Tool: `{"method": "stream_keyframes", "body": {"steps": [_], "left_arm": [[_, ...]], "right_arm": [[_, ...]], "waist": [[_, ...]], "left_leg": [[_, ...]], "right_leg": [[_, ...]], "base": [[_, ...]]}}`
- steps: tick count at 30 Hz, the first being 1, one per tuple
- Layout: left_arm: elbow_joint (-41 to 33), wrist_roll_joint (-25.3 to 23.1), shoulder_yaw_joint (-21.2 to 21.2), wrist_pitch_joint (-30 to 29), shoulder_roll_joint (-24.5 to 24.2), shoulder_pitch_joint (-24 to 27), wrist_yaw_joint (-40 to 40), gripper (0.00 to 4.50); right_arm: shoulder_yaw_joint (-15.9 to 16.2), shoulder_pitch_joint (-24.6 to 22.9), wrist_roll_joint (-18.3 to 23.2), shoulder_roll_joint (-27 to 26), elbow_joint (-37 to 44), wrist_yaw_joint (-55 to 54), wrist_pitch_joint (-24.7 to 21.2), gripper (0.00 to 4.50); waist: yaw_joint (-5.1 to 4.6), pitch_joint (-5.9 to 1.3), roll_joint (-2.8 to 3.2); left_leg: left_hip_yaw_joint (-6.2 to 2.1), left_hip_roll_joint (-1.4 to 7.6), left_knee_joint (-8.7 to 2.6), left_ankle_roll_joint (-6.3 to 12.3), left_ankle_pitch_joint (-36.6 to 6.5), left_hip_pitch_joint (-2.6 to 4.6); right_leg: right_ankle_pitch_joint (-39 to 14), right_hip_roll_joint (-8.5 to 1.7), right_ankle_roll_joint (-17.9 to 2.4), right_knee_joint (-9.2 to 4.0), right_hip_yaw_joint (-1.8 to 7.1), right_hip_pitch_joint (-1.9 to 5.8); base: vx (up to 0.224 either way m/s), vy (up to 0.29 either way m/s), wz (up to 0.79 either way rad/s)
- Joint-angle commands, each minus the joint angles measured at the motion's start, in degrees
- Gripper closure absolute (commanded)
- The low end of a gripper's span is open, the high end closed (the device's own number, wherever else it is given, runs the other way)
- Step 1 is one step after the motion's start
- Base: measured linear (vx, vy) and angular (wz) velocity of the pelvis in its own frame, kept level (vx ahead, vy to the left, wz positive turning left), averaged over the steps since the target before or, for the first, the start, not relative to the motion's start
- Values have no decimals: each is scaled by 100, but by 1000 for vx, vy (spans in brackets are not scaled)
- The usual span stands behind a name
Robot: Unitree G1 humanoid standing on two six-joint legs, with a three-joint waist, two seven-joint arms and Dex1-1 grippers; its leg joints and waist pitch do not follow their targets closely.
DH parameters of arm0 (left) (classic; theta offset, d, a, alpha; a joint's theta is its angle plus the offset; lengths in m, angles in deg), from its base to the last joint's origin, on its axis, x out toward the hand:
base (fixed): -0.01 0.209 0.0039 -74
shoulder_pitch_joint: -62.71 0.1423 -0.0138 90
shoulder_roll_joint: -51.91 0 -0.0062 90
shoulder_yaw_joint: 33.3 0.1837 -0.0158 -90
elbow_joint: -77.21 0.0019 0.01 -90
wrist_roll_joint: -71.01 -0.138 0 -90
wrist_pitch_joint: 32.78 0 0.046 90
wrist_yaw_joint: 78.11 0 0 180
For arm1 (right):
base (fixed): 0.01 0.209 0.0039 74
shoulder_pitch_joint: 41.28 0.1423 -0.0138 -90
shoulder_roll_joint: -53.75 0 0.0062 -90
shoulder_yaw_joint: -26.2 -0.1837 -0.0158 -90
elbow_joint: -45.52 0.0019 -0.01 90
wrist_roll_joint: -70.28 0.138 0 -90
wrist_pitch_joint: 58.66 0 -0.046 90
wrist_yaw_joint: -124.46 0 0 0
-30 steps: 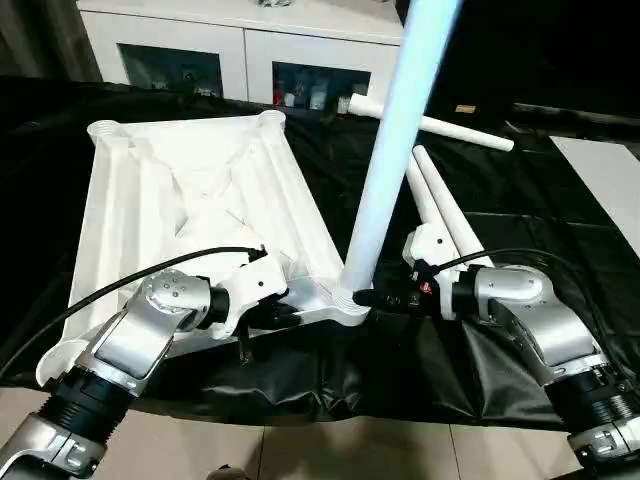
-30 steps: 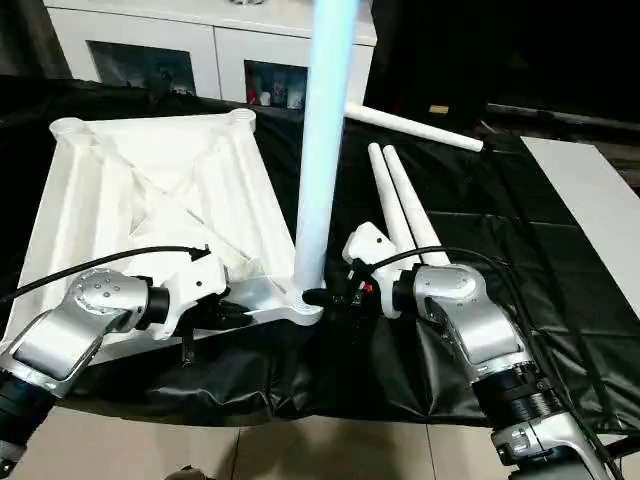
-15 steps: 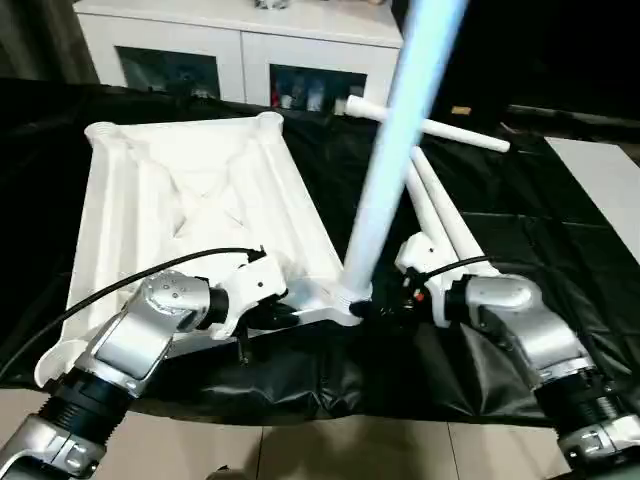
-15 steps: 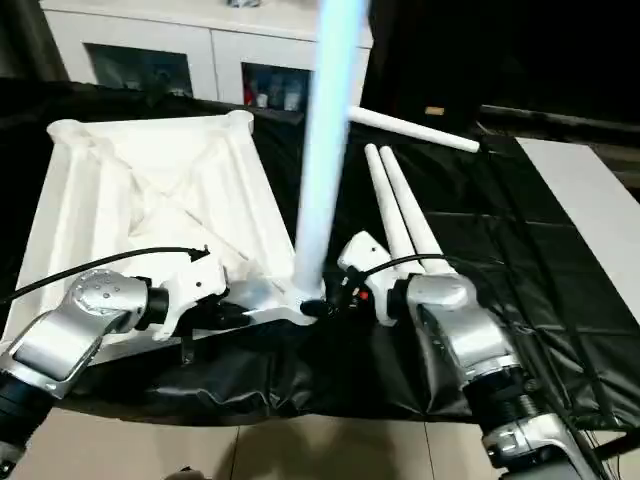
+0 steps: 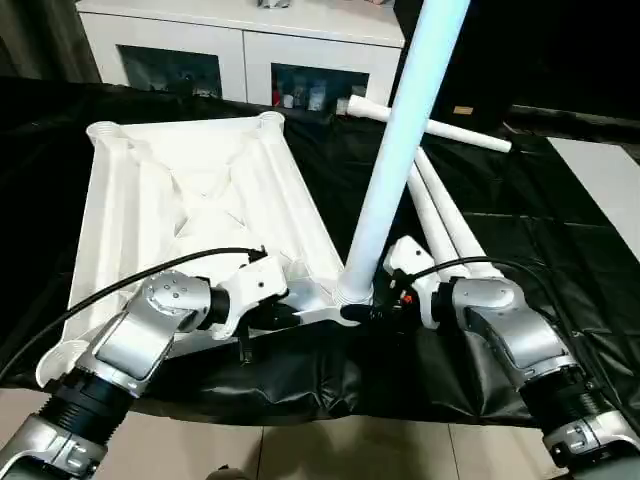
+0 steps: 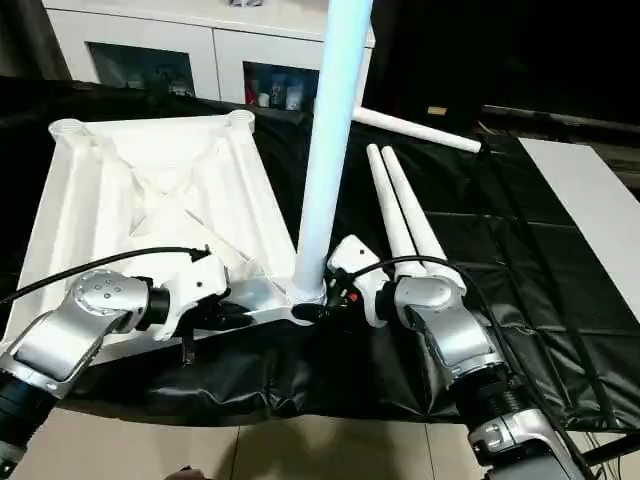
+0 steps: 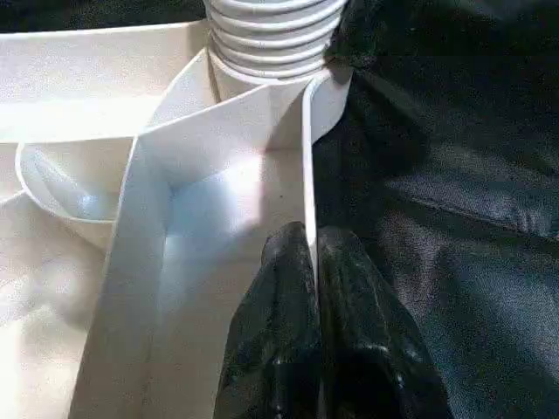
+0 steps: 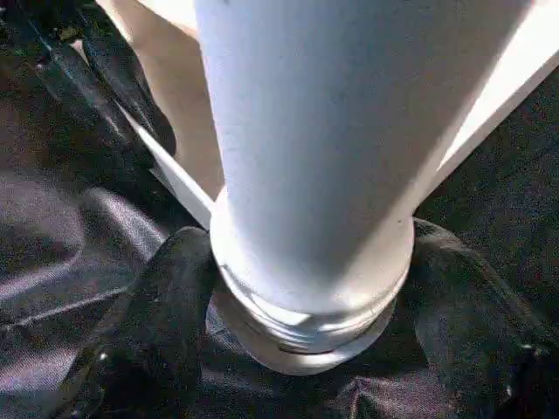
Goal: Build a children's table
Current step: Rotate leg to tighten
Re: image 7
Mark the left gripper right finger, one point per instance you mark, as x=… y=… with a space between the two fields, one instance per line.
x=367 y=367

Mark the black mat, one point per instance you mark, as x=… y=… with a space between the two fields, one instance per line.
x=472 y=262

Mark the white plastic table top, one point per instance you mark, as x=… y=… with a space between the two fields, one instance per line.
x=201 y=218

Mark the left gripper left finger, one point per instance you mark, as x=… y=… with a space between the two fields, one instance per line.
x=275 y=349

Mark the white plastic table leg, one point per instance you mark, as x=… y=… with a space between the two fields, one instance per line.
x=275 y=35

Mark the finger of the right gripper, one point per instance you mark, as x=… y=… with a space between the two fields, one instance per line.
x=376 y=39

